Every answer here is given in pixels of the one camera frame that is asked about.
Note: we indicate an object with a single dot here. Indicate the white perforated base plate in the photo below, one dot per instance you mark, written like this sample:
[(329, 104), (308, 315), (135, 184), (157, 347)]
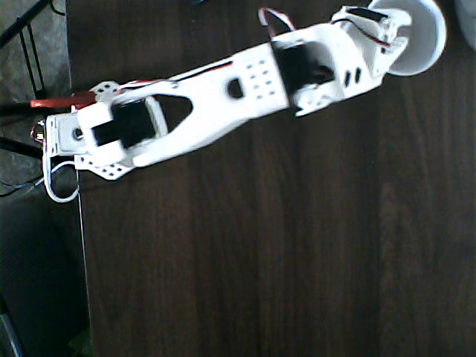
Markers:
[(108, 171)]

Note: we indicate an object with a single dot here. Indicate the black metal frame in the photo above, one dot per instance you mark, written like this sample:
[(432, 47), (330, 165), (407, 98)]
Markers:
[(26, 22)]

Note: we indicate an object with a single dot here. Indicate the white cup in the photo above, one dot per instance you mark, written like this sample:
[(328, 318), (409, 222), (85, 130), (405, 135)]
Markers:
[(424, 41)]

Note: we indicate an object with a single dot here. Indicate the black rod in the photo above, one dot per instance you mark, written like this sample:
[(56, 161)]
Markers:
[(9, 331)]

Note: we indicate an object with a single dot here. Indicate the white rounded object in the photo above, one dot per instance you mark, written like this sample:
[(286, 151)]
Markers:
[(468, 22)]

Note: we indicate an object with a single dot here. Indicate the red clamp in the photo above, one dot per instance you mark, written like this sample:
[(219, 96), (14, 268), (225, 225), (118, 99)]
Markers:
[(56, 101)]

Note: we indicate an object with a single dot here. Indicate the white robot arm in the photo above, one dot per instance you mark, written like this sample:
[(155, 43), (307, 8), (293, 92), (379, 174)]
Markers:
[(208, 108)]

